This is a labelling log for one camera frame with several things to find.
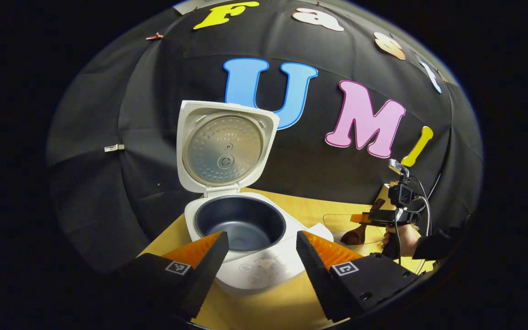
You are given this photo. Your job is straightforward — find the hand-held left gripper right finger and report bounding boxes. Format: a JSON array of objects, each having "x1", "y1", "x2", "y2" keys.
[{"x1": 296, "y1": 231, "x2": 422, "y2": 323}]

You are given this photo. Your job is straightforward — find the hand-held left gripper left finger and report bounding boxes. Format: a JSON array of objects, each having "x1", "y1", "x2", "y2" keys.
[{"x1": 122, "y1": 231, "x2": 230, "y2": 320}]

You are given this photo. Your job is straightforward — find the brown wooden spoon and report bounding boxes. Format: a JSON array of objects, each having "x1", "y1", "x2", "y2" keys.
[{"x1": 341, "y1": 198, "x2": 386, "y2": 245}]

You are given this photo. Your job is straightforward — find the white rice cooker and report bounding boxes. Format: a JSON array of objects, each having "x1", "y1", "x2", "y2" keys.
[{"x1": 176, "y1": 100, "x2": 334, "y2": 296}]

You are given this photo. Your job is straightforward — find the clear plastic container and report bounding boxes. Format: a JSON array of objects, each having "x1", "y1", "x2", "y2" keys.
[{"x1": 322, "y1": 213, "x2": 386, "y2": 246}]

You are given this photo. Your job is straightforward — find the black backdrop cloth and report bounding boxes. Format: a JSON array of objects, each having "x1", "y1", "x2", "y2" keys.
[{"x1": 46, "y1": 0, "x2": 484, "y2": 275}]

